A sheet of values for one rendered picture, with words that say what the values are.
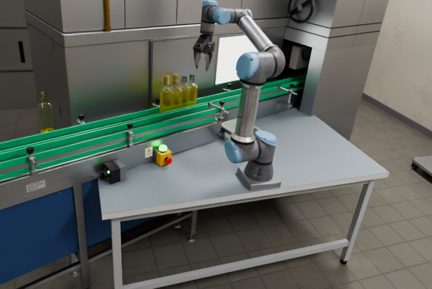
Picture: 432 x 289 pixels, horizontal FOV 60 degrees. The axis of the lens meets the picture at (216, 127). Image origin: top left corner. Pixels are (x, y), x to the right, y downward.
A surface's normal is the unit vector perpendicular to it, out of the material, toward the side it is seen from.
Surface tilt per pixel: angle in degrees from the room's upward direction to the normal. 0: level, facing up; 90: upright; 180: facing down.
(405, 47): 90
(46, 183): 90
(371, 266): 0
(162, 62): 90
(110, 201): 0
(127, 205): 0
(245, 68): 81
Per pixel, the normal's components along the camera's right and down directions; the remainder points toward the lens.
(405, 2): -0.94, 0.07
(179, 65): 0.64, 0.40
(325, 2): -0.76, 0.22
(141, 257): 0.09, -0.89
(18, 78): 0.33, 0.44
